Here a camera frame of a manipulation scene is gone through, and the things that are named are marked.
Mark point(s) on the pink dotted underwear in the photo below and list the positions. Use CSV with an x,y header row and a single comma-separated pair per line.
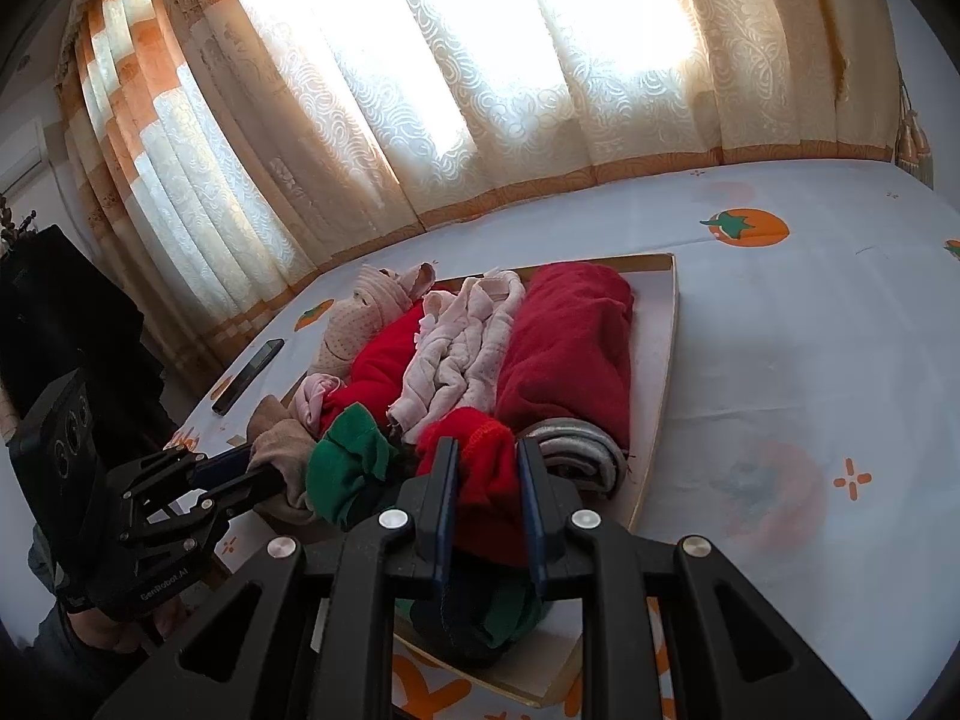
x,y
457,360

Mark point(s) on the bright red underwear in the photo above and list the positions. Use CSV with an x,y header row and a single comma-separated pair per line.
x,y
375,375

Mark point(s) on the dark red underwear grey waistband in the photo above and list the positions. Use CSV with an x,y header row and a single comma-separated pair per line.
x,y
570,345

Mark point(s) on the light pink underwear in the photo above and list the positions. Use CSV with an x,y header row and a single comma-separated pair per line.
x,y
315,394

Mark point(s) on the black hanging garment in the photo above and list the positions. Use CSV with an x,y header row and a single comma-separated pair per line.
x,y
67,300

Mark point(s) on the white tablecloth orange fruit print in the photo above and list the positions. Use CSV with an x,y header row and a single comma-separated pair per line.
x,y
787,360

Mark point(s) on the curtain tassel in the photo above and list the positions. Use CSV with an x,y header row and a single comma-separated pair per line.
x,y
911,146

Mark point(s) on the peach beige underwear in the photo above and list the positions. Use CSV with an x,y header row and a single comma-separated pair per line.
x,y
341,330

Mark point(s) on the red and green underwear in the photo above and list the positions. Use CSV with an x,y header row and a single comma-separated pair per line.
x,y
487,480

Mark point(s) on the person's left hand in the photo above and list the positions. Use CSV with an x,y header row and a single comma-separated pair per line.
x,y
105,630

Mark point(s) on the black remote control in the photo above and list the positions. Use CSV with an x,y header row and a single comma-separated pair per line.
x,y
247,379

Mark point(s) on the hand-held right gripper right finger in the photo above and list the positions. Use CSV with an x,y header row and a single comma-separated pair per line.
x,y
531,517

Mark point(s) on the shallow cardboard tray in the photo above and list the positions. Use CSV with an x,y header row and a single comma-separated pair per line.
x,y
652,360

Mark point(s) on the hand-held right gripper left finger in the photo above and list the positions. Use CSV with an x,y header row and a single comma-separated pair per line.
x,y
448,517

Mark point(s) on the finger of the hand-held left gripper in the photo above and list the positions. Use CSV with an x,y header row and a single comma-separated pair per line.
x,y
247,487
225,469

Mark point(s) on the taupe underwear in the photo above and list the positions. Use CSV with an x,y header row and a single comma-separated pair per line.
x,y
281,450

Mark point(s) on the person's left forearm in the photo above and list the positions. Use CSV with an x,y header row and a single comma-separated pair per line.
x,y
49,577

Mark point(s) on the cream patterned curtain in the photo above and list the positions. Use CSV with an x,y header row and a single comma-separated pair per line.
x,y
450,90

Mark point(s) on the white air conditioner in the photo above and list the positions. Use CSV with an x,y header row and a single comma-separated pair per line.
x,y
22,157

